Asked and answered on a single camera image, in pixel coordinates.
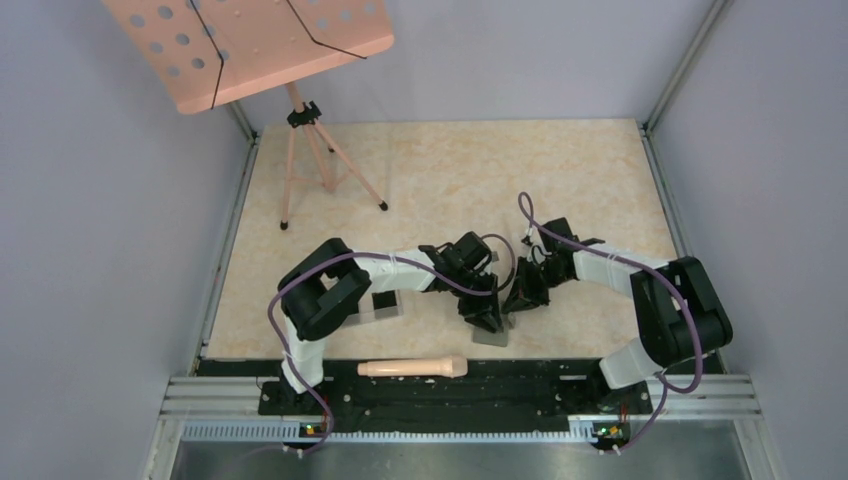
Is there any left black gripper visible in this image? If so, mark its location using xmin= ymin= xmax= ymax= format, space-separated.
xmin=450 ymin=267 xmax=504 ymax=334

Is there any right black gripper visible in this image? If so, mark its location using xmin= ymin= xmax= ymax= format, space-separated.
xmin=502 ymin=255 xmax=570 ymax=314

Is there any grey leather card holder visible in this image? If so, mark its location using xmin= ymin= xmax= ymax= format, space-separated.
xmin=472 ymin=314 xmax=516 ymax=348

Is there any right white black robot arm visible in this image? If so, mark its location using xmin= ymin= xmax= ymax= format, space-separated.
xmin=502 ymin=217 xmax=733 ymax=412

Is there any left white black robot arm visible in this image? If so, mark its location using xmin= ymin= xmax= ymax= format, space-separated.
xmin=268 ymin=232 xmax=504 ymax=414

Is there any black card behind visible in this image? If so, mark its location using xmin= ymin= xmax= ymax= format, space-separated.
xmin=371 ymin=291 xmax=398 ymax=311

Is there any pink toy microphone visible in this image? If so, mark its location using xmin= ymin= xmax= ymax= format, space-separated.
xmin=356 ymin=355 xmax=469 ymax=378

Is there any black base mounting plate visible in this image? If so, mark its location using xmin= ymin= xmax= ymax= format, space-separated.
xmin=198 ymin=357 xmax=723 ymax=435

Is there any pink perforated music stand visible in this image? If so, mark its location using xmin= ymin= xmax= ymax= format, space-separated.
xmin=104 ymin=0 xmax=395 ymax=210

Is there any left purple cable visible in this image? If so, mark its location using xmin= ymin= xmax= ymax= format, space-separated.
xmin=267 ymin=233 xmax=517 ymax=458

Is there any aluminium front rail frame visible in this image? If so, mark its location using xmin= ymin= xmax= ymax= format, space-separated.
xmin=144 ymin=362 xmax=784 ymax=479

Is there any black cord on stand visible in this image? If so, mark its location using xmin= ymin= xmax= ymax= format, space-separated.
xmin=188 ymin=0 xmax=368 ymax=111

